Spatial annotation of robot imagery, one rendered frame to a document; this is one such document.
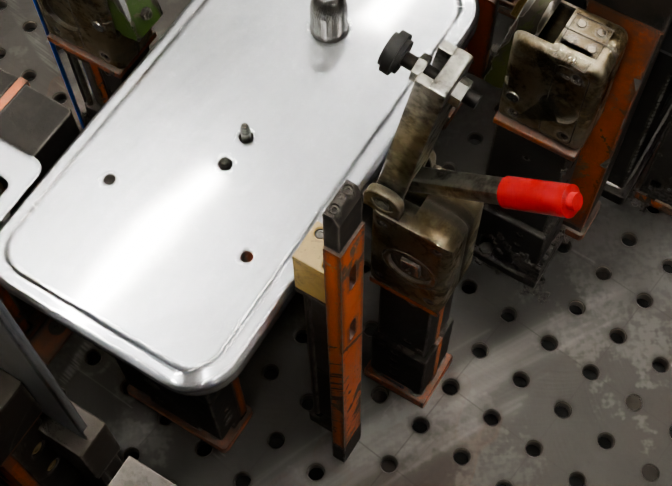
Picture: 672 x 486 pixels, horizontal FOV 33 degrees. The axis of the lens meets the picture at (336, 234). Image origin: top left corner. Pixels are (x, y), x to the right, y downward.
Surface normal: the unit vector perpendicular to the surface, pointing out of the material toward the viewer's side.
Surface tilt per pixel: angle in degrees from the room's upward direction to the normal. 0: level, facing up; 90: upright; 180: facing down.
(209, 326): 0
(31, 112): 0
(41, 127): 0
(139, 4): 78
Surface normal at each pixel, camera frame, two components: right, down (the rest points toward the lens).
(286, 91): -0.01, -0.45
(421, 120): -0.53, 0.76
